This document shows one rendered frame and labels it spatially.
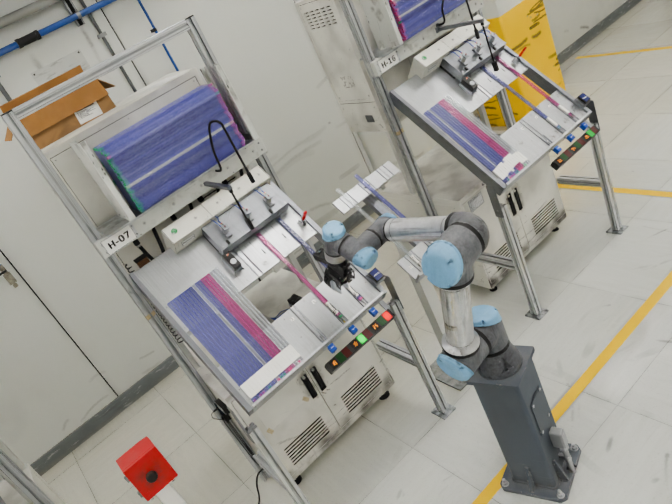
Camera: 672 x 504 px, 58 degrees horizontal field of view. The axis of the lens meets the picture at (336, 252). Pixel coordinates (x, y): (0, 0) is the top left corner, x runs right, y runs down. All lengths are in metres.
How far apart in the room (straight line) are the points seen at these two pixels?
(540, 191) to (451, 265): 1.97
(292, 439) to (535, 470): 1.01
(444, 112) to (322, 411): 1.48
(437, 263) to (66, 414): 3.00
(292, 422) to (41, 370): 1.81
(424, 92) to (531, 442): 1.65
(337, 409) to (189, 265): 0.96
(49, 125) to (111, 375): 1.97
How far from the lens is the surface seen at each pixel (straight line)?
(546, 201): 3.56
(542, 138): 3.05
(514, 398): 2.12
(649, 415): 2.63
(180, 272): 2.43
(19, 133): 2.32
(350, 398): 2.86
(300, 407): 2.71
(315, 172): 4.45
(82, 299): 3.94
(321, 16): 3.14
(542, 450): 2.31
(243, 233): 2.42
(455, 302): 1.72
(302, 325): 2.31
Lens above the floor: 1.97
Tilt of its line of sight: 26 degrees down
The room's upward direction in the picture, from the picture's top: 27 degrees counter-clockwise
